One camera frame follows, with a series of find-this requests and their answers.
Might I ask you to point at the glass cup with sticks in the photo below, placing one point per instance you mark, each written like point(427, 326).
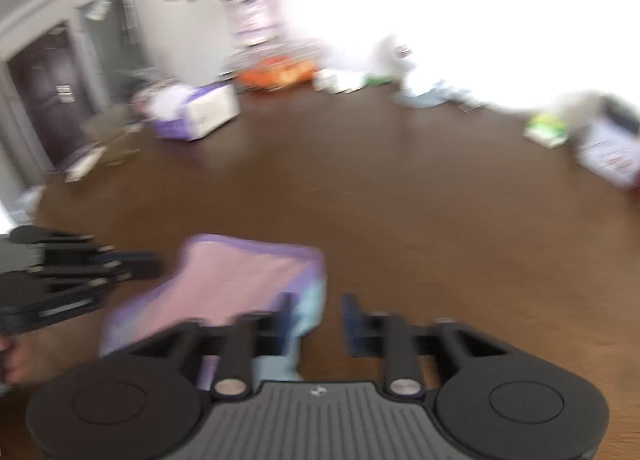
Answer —
point(114, 131)

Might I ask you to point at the small green white box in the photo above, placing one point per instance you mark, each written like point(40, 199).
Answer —
point(546, 130)

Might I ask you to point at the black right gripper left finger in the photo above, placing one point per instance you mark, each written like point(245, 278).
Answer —
point(284, 323)

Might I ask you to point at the dark brown door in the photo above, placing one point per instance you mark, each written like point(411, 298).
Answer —
point(53, 89)

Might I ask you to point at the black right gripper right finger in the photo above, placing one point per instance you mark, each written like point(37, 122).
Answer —
point(353, 326)

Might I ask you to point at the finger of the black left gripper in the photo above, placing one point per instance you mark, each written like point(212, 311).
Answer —
point(132, 265)
point(46, 240)

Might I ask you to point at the black small box on tin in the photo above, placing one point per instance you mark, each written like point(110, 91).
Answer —
point(621, 115)

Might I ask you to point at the clear box of oranges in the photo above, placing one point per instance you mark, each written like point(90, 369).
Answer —
point(275, 65)

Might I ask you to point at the purple white tissue pack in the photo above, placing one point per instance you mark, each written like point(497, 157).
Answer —
point(179, 112)

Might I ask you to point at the pink blue purple mesh garment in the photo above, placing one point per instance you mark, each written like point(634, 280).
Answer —
point(221, 277)

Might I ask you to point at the glass vase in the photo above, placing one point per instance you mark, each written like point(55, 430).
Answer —
point(253, 22)

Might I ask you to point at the person's left hand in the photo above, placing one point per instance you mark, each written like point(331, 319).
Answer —
point(38, 356)

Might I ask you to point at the white printed tin box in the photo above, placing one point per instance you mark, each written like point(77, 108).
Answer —
point(609, 151)

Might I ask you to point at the white round-head robot toy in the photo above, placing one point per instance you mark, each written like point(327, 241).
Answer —
point(419, 85)

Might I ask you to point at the grey refrigerator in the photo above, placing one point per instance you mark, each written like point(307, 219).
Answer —
point(111, 28)

